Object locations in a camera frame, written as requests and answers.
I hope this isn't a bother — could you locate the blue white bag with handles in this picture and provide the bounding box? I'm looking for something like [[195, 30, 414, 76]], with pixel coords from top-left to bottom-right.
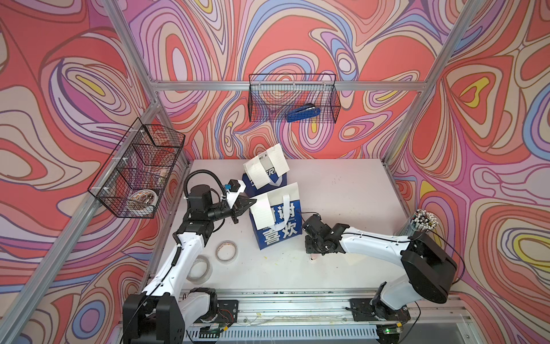
[[243, 143, 290, 197]]

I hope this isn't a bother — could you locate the blue white paper bag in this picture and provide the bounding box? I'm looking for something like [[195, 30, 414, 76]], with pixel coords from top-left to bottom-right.
[[250, 183, 303, 250]]

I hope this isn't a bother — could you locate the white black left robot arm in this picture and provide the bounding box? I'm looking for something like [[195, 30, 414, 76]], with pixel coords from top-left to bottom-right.
[[120, 169, 256, 343]]

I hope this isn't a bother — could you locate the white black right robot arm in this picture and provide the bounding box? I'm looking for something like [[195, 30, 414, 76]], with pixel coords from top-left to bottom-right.
[[302, 214, 458, 322]]

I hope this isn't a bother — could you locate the beige tape roll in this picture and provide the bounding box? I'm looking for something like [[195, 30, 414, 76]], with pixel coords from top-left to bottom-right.
[[215, 240, 239, 264]]

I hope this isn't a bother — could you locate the clear tape roll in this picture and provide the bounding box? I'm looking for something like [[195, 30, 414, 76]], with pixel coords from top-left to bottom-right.
[[186, 255, 213, 285]]

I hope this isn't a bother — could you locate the metallic cup of pencils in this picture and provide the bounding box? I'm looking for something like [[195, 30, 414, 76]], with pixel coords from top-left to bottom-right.
[[398, 209, 439, 237]]

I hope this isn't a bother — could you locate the blue stapler in basket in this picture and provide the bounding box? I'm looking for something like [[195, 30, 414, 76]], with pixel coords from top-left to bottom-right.
[[286, 103, 321, 123]]

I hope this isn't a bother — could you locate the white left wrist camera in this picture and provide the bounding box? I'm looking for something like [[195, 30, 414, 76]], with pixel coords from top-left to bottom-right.
[[225, 179, 246, 208]]

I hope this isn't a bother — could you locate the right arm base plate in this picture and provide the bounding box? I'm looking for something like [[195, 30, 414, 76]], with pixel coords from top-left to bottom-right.
[[347, 298, 411, 323]]

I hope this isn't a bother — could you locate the black wire basket left wall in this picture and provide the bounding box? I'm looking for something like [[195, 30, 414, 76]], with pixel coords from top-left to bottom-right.
[[87, 118, 186, 219]]

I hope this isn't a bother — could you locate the black wire basket wall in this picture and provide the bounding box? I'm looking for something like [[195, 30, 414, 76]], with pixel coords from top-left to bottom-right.
[[87, 118, 186, 219], [248, 72, 341, 123]]

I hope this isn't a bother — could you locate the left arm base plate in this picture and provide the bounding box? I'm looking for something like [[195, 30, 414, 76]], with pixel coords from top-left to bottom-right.
[[194, 300, 239, 325]]

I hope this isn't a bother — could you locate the black wire basket back wall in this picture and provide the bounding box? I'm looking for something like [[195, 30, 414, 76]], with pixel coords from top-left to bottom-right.
[[248, 72, 341, 123]]

